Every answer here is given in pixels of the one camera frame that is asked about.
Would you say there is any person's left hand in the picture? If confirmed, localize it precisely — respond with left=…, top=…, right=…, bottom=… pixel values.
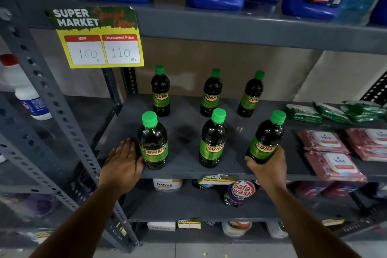
left=98, top=137, right=145, bottom=191

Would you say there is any person's right hand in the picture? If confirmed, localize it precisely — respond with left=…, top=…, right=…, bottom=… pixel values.
left=244, top=145, right=288, bottom=191

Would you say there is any dark green-capped cleaner bottle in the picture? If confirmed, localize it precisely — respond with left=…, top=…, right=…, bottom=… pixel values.
left=246, top=110, right=287, bottom=165

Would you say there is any person's right forearm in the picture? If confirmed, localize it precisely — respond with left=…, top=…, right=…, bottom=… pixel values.
left=259, top=185, right=363, bottom=258

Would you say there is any person's left forearm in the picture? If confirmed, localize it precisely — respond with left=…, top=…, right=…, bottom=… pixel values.
left=30, top=181, right=134, bottom=258

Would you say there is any group of dark cleaner bottles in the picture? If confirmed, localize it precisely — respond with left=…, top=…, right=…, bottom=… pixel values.
left=137, top=64, right=265, bottom=171

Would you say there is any purple detergent pouch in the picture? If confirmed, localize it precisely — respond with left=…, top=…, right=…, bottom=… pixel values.
left=219, top=180, right=261, bottom=207

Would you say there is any white plastic tub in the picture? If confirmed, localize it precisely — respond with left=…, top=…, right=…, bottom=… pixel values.
left=153, top=179, right=183, bottom=192

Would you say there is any dark blue packet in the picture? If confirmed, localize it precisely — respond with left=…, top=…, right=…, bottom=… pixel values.
left=192, top=179, right=216, bottom=190

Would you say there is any white cardboard box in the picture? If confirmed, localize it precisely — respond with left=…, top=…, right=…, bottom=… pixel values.
left=147, top=222, right=176, bottom=232

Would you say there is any white tub orange label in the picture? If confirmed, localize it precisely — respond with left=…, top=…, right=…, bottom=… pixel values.
left=222, top=222, right=253, bottom=237

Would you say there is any green wipes packet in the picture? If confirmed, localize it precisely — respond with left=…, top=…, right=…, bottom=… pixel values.
left=313, top=102, right=353, bottom=125
left=285, top=104, right=323, bottom=124
left=339, top=105, right=380, bottom=122
left=342, top=100, right=387, bottom=116

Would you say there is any white plastic container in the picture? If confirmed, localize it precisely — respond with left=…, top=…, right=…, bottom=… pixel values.
left=266, top=222, right=289, bottom=239

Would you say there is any pink wipes packet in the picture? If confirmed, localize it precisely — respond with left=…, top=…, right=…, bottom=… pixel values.
left=294, top=181, right=353, bottom=200
left=296, top=130, right=351, bottom=155
left=304, top=151, right=368, bottom=182
left=352, top=145, right=387, bottom=162
left=345, top=128, right=387, bottom=150

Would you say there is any grey slotted side rack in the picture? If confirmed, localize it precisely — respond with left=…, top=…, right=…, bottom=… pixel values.
left=0, top=91, right=123, bottom=251

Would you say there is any yellow green price sign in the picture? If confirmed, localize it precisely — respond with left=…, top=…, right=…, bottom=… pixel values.
left=47, top=6, right=145, bottom=69

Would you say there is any white bottle red cap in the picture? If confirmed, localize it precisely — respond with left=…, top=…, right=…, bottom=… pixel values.
left=0, top=53, right=53, bottom=121

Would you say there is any grey metal shelving rack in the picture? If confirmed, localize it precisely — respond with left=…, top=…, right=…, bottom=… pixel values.
left=0, top=0, right=387, bottom=252

